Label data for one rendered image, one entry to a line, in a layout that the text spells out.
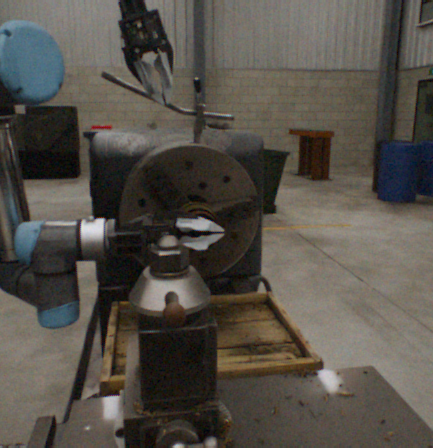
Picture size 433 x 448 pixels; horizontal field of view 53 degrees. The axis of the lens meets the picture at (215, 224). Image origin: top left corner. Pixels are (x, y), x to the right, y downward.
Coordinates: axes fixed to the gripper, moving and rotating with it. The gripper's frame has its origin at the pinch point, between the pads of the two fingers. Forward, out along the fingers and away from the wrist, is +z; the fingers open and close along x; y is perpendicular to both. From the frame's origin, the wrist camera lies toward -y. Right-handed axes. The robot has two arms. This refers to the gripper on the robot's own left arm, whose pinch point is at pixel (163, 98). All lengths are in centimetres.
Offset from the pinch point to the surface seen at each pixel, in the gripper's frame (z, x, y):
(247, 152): 18.6, 17.4, -23.4
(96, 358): 68, -45, -43
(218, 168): 17.5, 7.0, -7.8
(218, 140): 13.5, 11.3, -25.0
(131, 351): 27.4, -15.8, 38.6
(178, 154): 11.8, -0.4, -7.8
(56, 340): 108, -98, -160
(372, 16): -49, 617, -1011
